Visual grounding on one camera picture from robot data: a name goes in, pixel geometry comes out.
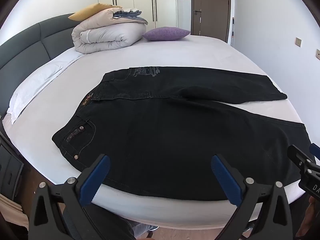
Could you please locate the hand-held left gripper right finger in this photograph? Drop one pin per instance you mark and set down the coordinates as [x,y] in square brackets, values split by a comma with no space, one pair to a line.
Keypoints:
[222,173]

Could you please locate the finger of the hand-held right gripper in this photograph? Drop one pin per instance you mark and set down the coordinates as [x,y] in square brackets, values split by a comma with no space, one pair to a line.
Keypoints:
[316,151]
[300,158]

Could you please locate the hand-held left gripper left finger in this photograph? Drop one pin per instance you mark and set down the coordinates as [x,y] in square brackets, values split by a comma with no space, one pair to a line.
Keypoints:
[100,172]

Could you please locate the black denim pants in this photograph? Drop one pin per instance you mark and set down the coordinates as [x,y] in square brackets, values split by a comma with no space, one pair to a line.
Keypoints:
[162,135]

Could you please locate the person's right hand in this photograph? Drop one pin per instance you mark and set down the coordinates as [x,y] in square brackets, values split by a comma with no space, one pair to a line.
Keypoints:
[311,217]

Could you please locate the dark nightstand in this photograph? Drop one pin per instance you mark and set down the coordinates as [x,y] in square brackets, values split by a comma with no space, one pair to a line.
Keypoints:
[10,170]

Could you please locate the beige cloth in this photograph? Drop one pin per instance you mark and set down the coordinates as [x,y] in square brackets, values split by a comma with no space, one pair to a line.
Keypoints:
[12,212]

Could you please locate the flat white pillow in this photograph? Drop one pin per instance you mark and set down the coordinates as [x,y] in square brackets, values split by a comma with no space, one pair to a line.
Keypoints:
[37,80]

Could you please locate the bed with white sheet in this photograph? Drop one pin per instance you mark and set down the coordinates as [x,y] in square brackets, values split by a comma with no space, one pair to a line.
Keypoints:
[175,52]

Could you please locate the folded beige duvet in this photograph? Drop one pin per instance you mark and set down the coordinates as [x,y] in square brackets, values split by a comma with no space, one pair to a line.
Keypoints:
[105,36]

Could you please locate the grey upholstered headboard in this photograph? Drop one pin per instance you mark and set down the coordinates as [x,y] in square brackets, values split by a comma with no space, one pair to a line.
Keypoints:
[25,42]

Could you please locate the purple pillow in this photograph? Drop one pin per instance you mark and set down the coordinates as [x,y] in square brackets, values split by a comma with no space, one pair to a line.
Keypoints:
[166,33]

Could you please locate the folded grey-blue blanket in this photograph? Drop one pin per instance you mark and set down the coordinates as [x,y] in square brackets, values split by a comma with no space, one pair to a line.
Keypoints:
[131,16]

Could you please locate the yellow pillow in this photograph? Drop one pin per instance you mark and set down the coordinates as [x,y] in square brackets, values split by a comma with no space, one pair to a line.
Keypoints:
[87,11]

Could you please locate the brown wooden door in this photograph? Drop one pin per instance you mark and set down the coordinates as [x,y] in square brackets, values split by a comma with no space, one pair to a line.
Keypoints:
[212,7]

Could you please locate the beige wall socket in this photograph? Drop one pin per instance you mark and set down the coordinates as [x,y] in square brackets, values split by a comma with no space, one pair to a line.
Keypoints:
[317,54]
[298,41]

